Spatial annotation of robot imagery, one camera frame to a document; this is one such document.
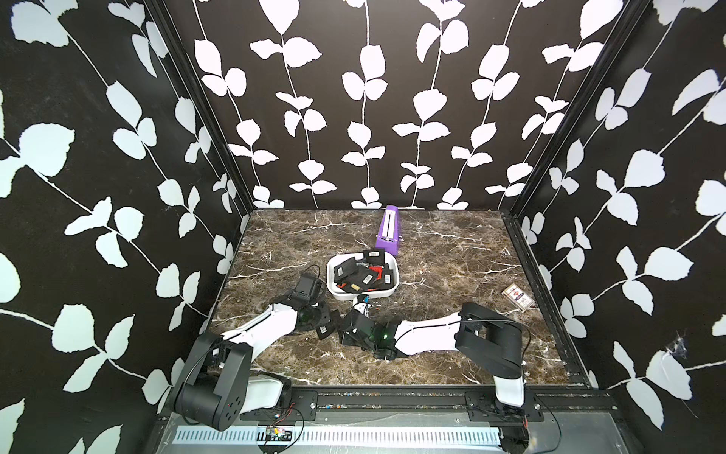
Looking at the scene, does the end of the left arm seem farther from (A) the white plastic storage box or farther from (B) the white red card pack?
(B) the white red card pack

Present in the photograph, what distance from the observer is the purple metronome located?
3.21ft

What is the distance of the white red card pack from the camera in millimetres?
944

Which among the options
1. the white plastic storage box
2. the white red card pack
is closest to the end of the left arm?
the white plastic storage box

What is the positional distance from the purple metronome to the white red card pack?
1.37 ft

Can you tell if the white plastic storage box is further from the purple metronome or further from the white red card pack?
the white red card pack
